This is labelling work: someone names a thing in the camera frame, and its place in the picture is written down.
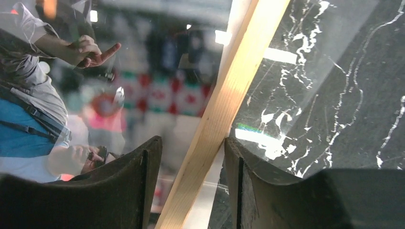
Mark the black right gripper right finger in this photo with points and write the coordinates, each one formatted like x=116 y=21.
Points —
x=263 y=196

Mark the wooden picture frame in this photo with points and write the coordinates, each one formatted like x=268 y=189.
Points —
x=251 y=37

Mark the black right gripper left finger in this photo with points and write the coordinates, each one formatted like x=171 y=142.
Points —
x=117 y=195

